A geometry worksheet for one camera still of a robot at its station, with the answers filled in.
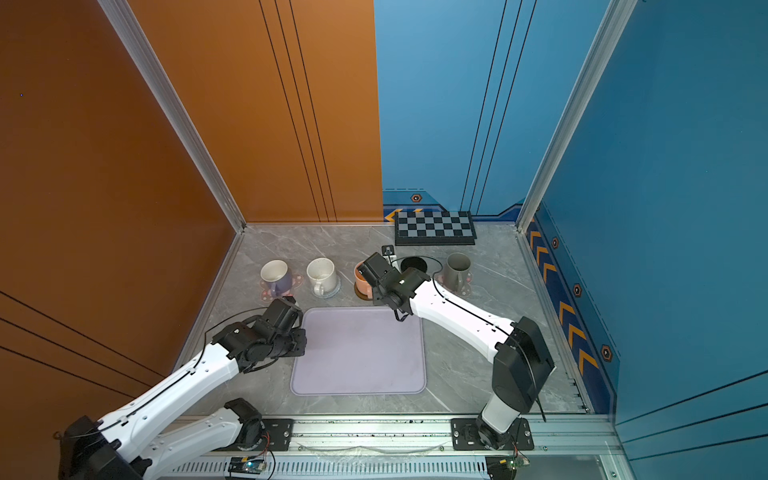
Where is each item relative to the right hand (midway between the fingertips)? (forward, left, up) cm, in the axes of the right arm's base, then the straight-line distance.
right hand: (386, 289), depth 83 cm
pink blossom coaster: (+8, +41, -14) cm, 44 cm away
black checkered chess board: (+37, -16, -13) cm, 42 cm away
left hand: (-11, +23, -7) cm, 26 cm away
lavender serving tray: (-10, +9, -18) cm, 22 cm away
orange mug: (+7, +8, -7) cm, 12 cm away
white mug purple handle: (+15, +38, -12) cm, 43 cm away
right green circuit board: (-38, -31, -16) cm, 52 cm away
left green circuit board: (-38, +34, -17) cm, 54 cm away
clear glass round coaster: (+7, +20, -14) cm, 25 cm away
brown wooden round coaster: (+7, +9, -14) cm, 17 cm away
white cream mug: (+15, +23, -11) cm, 29 cm away
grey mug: (+9, -22, -5) cm, 24 cm away
